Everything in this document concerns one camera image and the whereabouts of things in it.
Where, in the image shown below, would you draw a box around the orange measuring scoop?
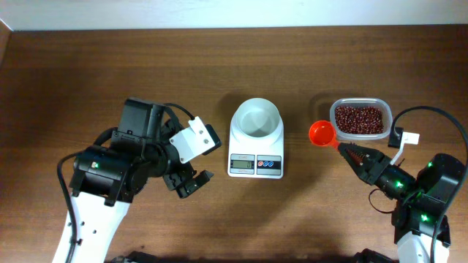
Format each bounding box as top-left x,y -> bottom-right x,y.
309,121 -> 339,150

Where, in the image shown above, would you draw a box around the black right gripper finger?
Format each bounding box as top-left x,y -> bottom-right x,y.
338,145 -> 365,179
338,142 -> 384,161

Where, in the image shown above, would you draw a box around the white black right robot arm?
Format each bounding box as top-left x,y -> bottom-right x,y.
336,142 -> 465,262

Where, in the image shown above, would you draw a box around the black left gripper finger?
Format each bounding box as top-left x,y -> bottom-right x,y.
176,170 -> 214,199
163,171 -> 195,191

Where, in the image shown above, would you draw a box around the white digital kitchen scale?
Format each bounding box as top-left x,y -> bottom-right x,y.
227,118 -> 284,179

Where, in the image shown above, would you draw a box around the clear plastic food container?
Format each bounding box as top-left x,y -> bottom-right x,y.
329,98 -> 393,141

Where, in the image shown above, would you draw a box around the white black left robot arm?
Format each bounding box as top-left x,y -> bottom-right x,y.
53,98 -> 222,262

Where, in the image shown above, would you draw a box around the red adzuki beans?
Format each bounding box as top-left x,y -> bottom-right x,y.
334,106 -> 384,134

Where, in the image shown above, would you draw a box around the white plastic bowl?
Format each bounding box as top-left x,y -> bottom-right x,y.
233,98 -> 281,138

